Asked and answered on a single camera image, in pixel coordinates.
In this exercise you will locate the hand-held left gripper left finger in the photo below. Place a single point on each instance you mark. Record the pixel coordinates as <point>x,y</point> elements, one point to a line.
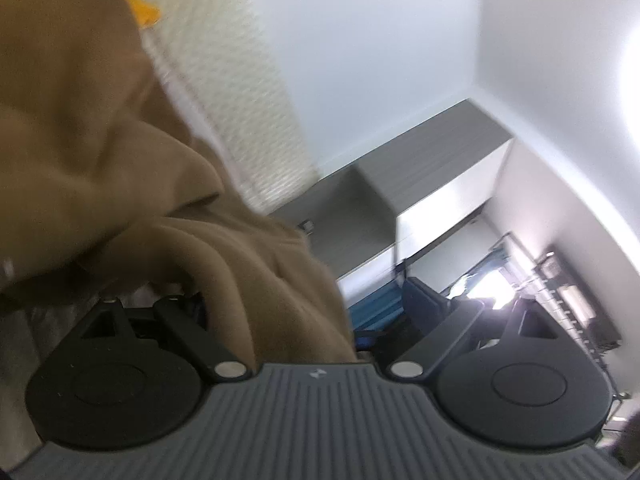
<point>185,330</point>

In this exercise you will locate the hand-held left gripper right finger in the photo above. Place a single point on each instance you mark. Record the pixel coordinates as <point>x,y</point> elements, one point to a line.
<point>450,330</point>

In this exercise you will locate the dark blue chair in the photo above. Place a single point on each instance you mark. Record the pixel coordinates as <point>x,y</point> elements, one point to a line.
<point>425,300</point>

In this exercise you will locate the blue cloth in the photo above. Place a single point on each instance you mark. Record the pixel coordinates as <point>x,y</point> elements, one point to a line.
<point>375,307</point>

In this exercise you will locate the black metal rack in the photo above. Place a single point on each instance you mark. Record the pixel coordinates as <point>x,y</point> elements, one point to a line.
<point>575,300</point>

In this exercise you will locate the white charger plug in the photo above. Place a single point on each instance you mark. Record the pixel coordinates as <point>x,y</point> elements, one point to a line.
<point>306,225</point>

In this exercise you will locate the grey bedside cabinet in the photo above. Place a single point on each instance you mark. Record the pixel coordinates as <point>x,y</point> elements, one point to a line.
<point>430,160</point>

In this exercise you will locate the cream quilted headboard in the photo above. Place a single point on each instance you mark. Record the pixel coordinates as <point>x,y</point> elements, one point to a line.
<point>240,60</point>

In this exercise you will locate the yellow cloth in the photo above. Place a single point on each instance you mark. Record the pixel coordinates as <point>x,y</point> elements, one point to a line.
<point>142,10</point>

